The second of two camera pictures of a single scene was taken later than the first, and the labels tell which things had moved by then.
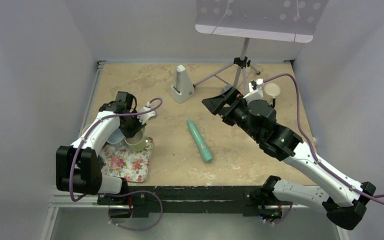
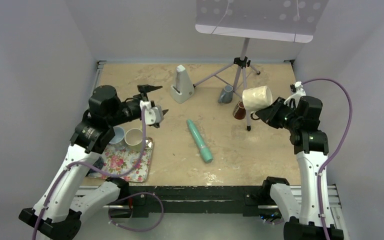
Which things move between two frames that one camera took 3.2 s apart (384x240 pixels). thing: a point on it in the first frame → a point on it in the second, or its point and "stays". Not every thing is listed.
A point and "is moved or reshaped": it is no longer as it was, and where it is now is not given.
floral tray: [118, 160] stays
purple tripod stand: [241, 62] stays
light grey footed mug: [117, 139] stays
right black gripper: [215, 104] → [269, 114]
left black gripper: [132, 132] → [144, 89]
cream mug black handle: [272, 89] is moved or reshaped
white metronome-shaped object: [183, 89] stays
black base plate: [246, 199] stays
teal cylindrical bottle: [206, 153] stays
